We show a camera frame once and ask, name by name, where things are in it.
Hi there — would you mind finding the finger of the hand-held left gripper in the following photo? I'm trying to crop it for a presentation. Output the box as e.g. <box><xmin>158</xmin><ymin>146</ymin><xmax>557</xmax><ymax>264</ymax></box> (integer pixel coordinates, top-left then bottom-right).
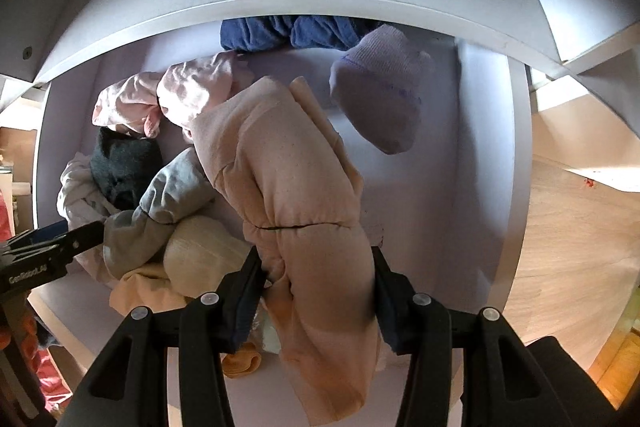
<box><xmin>59</xmin><ymin>220</ymin><xmax>107</xmax><ymax>259</ymax></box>

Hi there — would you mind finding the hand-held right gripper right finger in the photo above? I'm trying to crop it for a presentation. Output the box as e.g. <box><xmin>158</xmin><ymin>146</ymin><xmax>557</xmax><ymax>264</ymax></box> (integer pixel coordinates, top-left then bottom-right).
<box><xmin>371</xmin><ymin>246</ymin><xmax>562</xmax><ymax>427</ymax></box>

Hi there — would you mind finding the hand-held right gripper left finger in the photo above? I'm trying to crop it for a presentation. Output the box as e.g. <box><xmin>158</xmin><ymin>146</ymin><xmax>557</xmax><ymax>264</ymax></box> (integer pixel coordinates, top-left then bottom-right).
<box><xmin>60</xmin><ymin>247</ymin><xmax>268</xmax><ymax>427</ymax></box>

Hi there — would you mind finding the dark green knit hat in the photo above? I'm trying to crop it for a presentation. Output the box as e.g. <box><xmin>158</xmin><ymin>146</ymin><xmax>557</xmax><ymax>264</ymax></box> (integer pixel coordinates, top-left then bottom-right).
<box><xmin>90</xmin><ymin>127</ymin><xmax>166</xmax><ymax>212</ymax></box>

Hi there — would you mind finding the pale green cloth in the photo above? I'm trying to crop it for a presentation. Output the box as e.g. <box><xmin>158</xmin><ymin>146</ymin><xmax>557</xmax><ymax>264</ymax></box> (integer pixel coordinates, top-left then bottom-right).
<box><xmin>102</xmin><ymin>147</ymin><xmax>218</xmax><ymax>280</ymax></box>

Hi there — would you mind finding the peach garment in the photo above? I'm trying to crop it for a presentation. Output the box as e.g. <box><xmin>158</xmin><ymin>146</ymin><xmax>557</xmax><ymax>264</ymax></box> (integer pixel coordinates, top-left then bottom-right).
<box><xmin>190</xmin><ymin>76</ymin><xmax>383</xmax><ymax>425</ymax></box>

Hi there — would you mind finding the white cloth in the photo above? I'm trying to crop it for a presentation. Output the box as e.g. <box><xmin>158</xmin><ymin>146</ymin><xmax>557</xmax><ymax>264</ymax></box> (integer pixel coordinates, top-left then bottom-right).
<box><xmin>57</xmin><ymin>152</ymin><xmax>136</xmax><ymax>228</ymax></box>

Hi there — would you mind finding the small orange cloth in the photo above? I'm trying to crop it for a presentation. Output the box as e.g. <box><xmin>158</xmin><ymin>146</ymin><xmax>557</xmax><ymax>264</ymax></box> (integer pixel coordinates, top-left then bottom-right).
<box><xmin>222</xmin><ymin>342</ymin><xmax>263</xmax><ymax>378</ymax></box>

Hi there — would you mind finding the cream cloth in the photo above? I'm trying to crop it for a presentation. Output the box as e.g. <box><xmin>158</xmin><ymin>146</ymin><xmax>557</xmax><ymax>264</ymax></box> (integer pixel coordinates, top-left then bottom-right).
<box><xmin>162</xmin><ymin>214</ymin><xmax>256</xmax><ymax>298</ymax></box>

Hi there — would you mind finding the light orange cloth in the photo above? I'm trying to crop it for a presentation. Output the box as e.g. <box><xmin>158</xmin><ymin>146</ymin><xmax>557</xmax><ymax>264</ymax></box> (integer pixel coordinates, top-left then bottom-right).
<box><xmin>109</xmin><ymin>264</ymin><xmax>188</xmax><ymax>315</ymax></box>

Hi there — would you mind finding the red cloth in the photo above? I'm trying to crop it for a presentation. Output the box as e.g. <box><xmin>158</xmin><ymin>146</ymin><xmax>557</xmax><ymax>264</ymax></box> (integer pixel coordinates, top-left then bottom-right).
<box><xmin>30</xmin><ymin>342</ymin><xmax>76</xmax><ymax>403</ymax></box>

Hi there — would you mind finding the pink printed baby garment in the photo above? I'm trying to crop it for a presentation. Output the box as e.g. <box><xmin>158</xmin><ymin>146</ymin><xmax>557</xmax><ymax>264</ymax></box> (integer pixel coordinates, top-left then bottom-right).
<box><xmin>92</xmin><ymin>52</ymin><xmax>251</xmax><ymax>140</ymax></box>

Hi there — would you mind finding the lavender sock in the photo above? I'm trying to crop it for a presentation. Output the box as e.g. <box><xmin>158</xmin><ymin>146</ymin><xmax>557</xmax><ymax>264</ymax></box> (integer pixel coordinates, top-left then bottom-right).
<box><xmin>330</xmin><ymin>24</ymin><xmax>436</xmax><ymax>156</ymax></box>

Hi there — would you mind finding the navy blue cloth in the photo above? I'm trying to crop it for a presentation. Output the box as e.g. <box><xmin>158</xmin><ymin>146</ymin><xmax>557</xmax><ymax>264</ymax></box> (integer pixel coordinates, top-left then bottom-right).
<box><xmin>220</xmin><ymin>14</ymin><xmax>388</xmax><ymax>55</ymax></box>

